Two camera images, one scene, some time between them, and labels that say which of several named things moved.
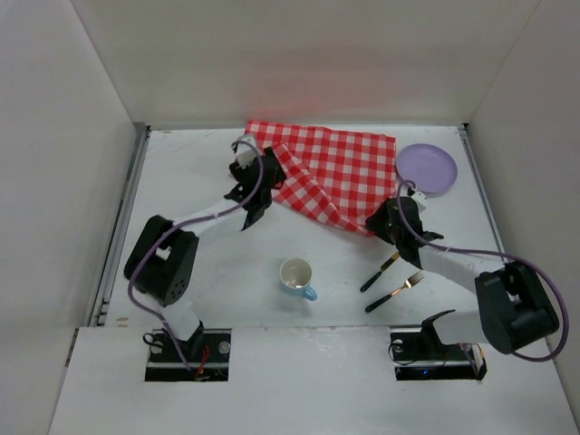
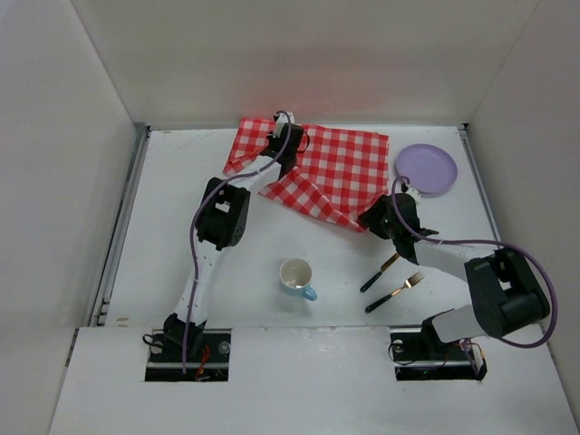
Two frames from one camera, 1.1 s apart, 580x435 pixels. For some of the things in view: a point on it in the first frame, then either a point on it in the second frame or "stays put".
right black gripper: x=381 y=219 stays put
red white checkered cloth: x=339 y=175 stays put
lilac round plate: x=431 y=169 stays put
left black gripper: x=273 y=168 → x=287 y=140
